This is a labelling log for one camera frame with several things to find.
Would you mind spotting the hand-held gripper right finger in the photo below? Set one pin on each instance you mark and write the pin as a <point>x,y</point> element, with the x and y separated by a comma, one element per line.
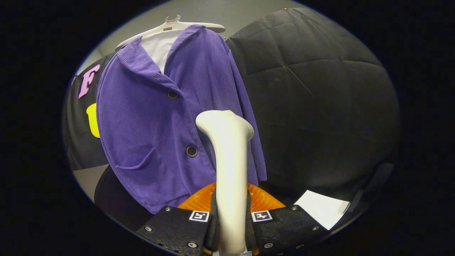
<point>284,229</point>

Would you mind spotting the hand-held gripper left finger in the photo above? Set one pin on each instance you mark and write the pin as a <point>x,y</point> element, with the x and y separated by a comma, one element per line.
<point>177,229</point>

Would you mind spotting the white garment steamer head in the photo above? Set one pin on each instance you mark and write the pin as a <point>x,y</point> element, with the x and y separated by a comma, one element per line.
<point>231,170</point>

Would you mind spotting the white plastic clothes hanger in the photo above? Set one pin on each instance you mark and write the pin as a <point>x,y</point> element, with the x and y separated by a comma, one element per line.
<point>170,25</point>

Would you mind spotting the grey drawer cabinet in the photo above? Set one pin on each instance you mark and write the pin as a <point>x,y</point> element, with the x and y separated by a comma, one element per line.
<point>89,177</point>

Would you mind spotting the black backdrop cloth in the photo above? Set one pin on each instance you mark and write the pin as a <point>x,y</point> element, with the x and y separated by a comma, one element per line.
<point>320,106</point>

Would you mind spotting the white padded ironing board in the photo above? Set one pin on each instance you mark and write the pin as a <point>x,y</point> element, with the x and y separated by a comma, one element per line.
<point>160,46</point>

